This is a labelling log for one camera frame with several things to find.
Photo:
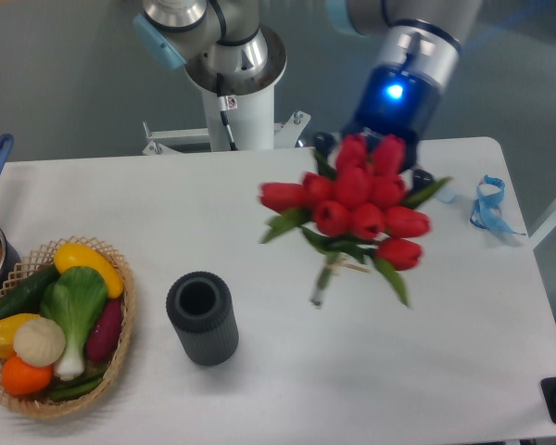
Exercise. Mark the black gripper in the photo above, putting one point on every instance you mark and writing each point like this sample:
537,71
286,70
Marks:
393,102

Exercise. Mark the red tulip bouquet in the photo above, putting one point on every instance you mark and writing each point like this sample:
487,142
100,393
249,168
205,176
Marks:
358,207

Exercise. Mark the dark grey ribbed vase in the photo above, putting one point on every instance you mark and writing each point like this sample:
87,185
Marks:
200,308

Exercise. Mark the small light blue cap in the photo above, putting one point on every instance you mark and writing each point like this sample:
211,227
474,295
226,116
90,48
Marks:
445,195

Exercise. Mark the tangled blue ribbon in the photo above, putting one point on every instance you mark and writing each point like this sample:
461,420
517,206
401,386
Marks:
486,213

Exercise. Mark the yellow toy squash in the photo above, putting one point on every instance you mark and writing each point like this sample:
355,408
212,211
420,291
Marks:
71,255

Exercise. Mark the purple toy sweet potato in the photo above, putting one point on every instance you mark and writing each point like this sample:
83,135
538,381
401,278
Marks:
105,336

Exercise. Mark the green toy bok choy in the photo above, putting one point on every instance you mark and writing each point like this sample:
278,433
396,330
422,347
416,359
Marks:
74,302

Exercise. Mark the green toy cucumber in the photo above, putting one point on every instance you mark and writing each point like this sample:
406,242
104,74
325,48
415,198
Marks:
26,296

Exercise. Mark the cream toy steamed bun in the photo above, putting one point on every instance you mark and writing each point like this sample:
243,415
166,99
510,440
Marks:
39,342

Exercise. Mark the green toy bean pods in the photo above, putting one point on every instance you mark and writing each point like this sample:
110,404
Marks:
76,388

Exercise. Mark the yellow toy bell pepper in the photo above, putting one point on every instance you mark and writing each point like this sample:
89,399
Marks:
8,329

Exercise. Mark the orange toy fruit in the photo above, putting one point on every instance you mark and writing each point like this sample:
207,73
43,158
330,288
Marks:
21,379

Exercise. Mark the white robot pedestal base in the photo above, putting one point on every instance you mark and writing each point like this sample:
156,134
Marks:
233,122

